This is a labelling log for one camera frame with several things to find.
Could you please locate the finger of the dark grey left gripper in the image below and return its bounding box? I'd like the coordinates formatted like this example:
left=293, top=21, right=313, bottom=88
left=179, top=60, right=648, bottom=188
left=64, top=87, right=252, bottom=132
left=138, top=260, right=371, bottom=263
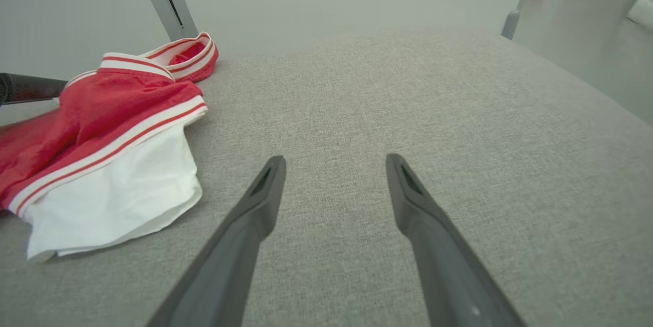
left=0, top=73, right=68, bottom=106

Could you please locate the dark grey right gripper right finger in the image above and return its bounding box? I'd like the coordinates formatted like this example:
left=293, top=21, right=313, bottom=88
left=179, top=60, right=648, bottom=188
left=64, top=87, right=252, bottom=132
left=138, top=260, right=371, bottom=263
left=386, top=154, right=526, bottom=327

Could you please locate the white rounded object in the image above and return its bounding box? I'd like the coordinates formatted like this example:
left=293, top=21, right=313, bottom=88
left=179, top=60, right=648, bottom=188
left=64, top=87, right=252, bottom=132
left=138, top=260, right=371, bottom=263
left=626, top=0, right=653, bottom=32

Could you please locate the red jersey with white sleeves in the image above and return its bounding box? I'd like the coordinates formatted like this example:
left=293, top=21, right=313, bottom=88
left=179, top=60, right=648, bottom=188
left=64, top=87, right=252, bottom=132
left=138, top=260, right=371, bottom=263
left=0, top=32, right=219, bottom=262

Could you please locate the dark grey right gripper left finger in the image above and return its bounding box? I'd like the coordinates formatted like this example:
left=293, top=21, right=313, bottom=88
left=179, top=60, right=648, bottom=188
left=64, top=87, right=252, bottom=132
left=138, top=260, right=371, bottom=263
left=145, top=156, right=286, bottom=327

